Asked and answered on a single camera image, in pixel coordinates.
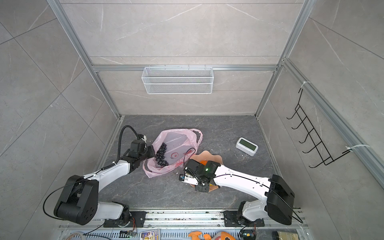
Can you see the pink scalloped bowl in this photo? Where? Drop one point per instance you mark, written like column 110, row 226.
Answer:
column 207, row 156

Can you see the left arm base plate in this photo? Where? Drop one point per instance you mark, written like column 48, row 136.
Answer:
column 133, row 219

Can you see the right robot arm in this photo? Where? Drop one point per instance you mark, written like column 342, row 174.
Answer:
column 274, row 198

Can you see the dark fake grapes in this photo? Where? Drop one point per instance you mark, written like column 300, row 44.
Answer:
column 160, row 156

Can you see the colourful card packet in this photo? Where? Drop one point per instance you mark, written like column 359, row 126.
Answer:
column 150, row 235

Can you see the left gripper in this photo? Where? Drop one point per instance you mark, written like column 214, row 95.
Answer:
column 150, row 148

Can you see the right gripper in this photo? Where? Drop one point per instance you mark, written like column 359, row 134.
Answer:
column 204, row 189

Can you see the orange plush toy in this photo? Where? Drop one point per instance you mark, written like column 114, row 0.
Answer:
column 218, row 236

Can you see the dark bottle with label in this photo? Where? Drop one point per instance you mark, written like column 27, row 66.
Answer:
column 282, row 235

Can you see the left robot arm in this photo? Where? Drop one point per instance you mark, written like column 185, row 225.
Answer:
column 79, row 200

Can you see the black wire hook rack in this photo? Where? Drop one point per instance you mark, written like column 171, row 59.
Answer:
column 313, row 136

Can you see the white digital timer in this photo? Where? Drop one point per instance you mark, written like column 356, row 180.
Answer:
column 247, row 147

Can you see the white wire mesh basket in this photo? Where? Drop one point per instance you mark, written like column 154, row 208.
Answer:
column 178, row 80

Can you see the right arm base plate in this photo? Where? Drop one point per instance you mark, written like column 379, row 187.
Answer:
column 234, row 219

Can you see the pink plastic bag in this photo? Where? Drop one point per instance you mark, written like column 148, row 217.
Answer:
column 181, row 145

